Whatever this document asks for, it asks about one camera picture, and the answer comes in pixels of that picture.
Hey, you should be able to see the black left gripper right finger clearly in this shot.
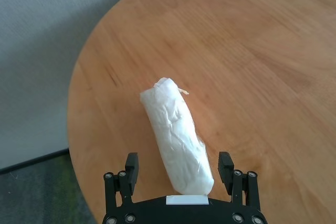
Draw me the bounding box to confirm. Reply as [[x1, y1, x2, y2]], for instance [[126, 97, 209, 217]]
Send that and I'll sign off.
[[218, 151, 260, 210]]

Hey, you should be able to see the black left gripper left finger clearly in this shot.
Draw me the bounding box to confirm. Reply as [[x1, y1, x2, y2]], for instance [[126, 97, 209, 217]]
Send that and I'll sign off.
[[103, 152, 139, 209]]

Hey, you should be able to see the white plastic-wrapped sandbag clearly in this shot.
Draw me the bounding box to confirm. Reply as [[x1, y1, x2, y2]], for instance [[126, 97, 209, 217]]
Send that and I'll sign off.
[[139, 76, 215, 196]]

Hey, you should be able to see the black floor baseboard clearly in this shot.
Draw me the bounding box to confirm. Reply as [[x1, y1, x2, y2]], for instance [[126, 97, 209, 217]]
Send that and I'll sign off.
[[0, 148, 70, 174]]

